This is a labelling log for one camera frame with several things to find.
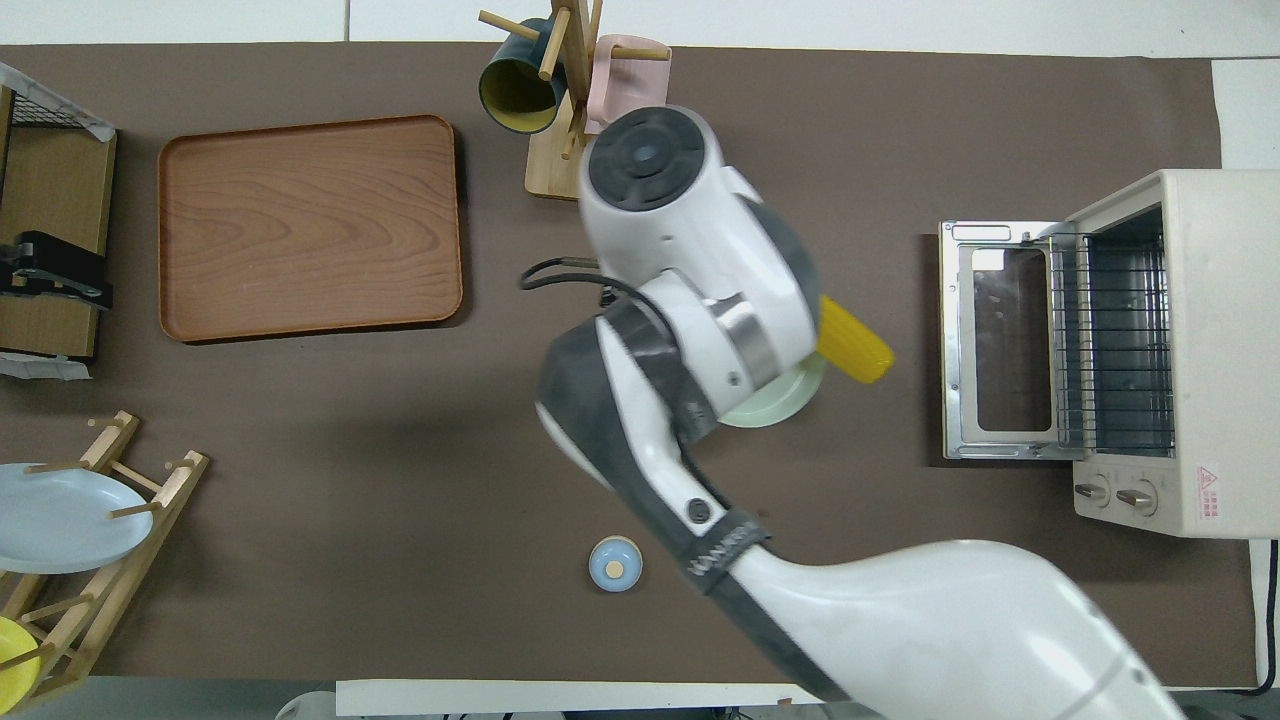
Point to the white toaster oven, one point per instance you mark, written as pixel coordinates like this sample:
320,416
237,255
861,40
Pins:
1220,330

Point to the light blue plate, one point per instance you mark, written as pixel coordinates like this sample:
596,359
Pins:
60,520

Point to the brown table mat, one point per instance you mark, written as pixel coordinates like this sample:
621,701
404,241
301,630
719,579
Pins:
350,420

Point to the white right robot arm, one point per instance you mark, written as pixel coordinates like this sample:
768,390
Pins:
930,620

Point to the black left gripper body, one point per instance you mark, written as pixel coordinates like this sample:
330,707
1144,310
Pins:
55,258

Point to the wooden mug tree stand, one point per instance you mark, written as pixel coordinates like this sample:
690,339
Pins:
552,170

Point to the pink mug with print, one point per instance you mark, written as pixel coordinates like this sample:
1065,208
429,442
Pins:
612,80

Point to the silver oven knob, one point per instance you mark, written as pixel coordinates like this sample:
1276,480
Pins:
1137,499
1090,492

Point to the yellow plate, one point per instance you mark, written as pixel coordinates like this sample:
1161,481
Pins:
12,665

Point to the wooden dish rack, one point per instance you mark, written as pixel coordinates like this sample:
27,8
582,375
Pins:
105,590

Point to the dark teal mug yellow inside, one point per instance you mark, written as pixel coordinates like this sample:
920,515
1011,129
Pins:
515,95

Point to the brown wooden tray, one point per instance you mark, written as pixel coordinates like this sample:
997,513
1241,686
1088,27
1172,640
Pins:
310,228

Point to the yellow corn cob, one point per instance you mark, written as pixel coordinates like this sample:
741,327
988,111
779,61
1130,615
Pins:
858,345

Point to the blue jar with wooden lid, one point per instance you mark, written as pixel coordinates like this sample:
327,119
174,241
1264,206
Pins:
615,565

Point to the red warning sticker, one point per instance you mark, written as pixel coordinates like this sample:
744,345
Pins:
1209,492

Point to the light green plate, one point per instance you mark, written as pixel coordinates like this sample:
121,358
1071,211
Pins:
780,400

